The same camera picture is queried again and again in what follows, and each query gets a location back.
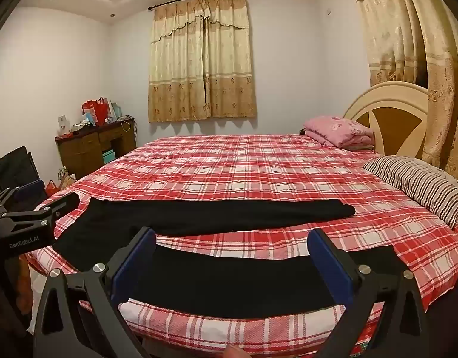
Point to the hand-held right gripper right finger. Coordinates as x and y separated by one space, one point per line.
333 268

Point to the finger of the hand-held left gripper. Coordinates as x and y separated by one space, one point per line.
31 190
64 202

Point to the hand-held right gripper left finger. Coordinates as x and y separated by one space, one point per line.
133 268

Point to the black pants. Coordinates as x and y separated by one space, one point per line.
214 214

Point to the person's right hand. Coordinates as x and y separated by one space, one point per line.
234 352

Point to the small red bag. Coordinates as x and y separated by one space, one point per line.
51 187

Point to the floral paper bag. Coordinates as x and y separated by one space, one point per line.
66 179

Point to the brown wooden desk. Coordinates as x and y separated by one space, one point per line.
83 149

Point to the teal box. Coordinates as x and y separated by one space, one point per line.
108 156

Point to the white card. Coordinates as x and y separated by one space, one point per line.
63 123

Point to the red gift bag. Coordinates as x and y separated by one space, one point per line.
96 112

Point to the teal and white bag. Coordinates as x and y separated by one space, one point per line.
116 110

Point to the striped pillow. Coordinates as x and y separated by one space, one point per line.
419 182

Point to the pink folded blanket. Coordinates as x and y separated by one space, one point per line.
337 128

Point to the bed with red plaid sheet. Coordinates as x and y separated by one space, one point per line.
232 167

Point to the cream wooden headboard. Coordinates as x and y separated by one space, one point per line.
385 93

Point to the beige window curtain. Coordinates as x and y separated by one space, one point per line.
184 63

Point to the large floral beige curtain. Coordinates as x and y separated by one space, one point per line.
400 26

